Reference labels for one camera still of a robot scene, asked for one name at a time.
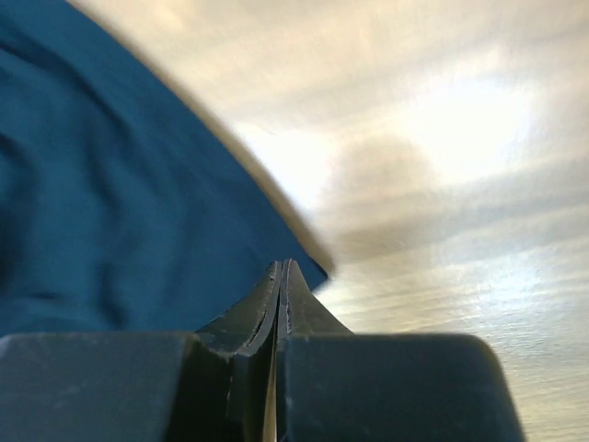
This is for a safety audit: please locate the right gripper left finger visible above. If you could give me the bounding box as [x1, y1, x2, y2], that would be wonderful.
[1, 263, 282, 441]

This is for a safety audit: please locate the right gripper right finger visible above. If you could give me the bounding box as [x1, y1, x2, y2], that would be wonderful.
[275, 260, 525, 441]

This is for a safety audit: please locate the navy basketball jersey 23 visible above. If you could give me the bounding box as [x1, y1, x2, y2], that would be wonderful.
[1, 1, 327, 334]

